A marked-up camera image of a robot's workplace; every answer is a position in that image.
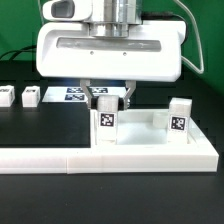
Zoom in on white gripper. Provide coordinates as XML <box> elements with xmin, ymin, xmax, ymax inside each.
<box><xmin>36</xmin><ymin>21</ymin><xmax>186</xmax><ymax>110</ymax></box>

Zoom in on black cables at base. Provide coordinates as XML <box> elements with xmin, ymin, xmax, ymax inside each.
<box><xmin>0</xmin><ymin>44</ymin><xmax>39</xmax><ymax>62</ymax></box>

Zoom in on white marker base sheet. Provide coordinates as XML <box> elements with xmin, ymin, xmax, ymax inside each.
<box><xmin>42</xmin><ymin>87</ymin><xmax>126</xmax><ymax>103</ymax></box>

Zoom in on white L-shaped obstacle fence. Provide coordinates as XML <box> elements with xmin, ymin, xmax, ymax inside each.
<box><xmin>0</xmin><ymin>112</ymin><xmax>220</xmax><ymax>175</ymax></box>

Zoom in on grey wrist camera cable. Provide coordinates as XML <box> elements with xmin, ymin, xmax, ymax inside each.
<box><xmin>173</xmin><ymin>0</ymin><xmax>205</xmax><ymax>75</ymax></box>

